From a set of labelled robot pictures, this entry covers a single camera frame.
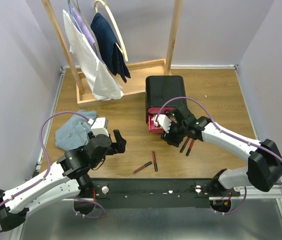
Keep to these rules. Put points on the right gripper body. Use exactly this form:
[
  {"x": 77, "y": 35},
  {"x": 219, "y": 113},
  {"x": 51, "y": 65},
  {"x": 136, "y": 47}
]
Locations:
[{"x": 176, "y": 132}]

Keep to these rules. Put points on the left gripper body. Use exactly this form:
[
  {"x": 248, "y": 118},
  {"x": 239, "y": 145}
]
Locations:
[{"x": 114, "y": 146}]

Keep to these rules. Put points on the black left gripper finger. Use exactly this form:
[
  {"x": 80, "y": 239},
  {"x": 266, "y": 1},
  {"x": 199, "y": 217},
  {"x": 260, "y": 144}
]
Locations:
[
  {"x": 120, "y": 141},
  {"x": 118, "y": 149}
]

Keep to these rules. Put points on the pink drawer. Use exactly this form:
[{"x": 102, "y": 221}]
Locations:
[{"x": 154, "y": 111}]

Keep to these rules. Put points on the black drawer organizer box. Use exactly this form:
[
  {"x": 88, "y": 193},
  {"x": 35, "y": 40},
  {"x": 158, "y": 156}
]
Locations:
[{"x": 159, "y": 89}]

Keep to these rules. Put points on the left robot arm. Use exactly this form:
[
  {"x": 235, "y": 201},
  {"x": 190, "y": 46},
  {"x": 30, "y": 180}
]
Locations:
[{"x": 66, "y": 178}]

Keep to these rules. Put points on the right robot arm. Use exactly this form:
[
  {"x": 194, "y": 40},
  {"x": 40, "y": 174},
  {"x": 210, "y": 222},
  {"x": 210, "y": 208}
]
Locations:
[{"x": 264, "y": 161}]

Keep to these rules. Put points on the dark red lip gloss tube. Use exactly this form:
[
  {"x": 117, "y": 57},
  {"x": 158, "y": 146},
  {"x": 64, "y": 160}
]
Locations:
[{"x": 184, "y": 145}]

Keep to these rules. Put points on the bright red lip gloss tube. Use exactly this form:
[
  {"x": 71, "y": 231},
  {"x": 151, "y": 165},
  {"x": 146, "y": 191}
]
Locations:
[{"x": 190, "y": 147}]

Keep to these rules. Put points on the blue denim jeans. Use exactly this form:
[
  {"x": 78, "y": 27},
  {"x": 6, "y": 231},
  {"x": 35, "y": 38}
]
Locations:
[{"x": 73, "y": 134}]

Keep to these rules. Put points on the thin red lip liner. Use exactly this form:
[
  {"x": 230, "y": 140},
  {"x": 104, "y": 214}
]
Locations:
[{"x": 142, "y": 167}]

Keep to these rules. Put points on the red lip gloss tube front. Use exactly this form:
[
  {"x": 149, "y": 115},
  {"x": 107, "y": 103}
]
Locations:
[{"x": 154, "y": 161}]

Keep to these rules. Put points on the wooden clothes rack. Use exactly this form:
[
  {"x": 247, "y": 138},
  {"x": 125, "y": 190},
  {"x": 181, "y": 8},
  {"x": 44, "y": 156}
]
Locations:
[{"x": 135, "y": 86}]

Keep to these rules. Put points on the white shirt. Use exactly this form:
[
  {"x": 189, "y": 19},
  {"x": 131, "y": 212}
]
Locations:
[{"x": 103, "y": 86}]

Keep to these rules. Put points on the navy blue garment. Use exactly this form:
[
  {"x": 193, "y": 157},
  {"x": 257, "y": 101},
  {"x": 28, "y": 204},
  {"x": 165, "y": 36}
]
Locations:
[{"x": 110, "y": 53}]

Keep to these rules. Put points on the purple shirt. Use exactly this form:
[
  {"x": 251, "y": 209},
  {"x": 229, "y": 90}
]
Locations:
[{"x": 87, "y": 32}]

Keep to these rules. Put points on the grey hanger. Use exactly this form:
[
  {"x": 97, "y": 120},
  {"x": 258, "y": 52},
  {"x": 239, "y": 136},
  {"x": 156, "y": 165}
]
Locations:
[{"x": 75, "y": 5}]

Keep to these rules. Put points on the blue hanger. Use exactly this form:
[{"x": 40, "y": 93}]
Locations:
[{"x": 73, "y": 18}]

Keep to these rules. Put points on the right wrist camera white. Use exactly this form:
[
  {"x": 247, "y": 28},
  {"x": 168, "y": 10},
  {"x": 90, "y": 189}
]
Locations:
[{"x": 162, "y": 122}]

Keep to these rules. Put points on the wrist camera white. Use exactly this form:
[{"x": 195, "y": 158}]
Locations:
[
  {"x": 99, "y": 126},
  {"x": 162, "y": 122}
]

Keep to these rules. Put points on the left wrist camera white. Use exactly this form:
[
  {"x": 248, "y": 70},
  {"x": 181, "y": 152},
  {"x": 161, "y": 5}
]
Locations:
[{"x": 99, "y": 126}]

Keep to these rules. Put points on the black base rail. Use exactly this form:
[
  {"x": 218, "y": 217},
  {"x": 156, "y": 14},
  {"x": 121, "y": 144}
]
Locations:
[{"x": 144, "y": 193}]

